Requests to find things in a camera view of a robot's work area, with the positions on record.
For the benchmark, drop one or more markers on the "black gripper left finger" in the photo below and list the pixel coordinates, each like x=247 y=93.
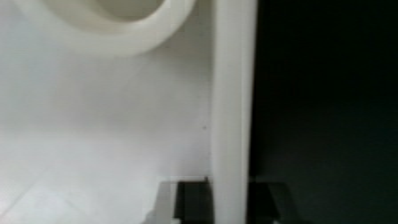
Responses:
x=193 y=202

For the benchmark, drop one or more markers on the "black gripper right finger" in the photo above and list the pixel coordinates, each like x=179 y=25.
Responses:
x=272 y=208

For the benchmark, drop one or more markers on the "white square tabletop panel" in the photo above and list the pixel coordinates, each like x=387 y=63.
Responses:
x=124 y=108

